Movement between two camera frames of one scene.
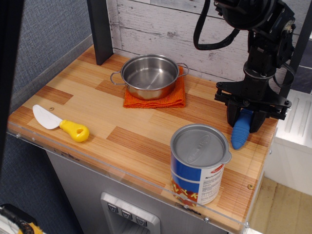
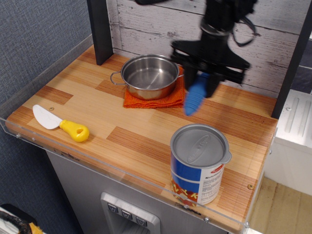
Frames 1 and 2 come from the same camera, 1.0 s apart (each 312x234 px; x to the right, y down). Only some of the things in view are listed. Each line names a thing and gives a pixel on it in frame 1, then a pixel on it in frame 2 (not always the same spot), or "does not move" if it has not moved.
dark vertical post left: (100, 20) does not move
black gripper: (255, 92) → (212, 55)
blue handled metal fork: (241, 128) → (196, 93)
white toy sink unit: (290, 162) does not move
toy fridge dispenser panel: (125, 218) does not move
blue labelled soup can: (198, 153) does not move
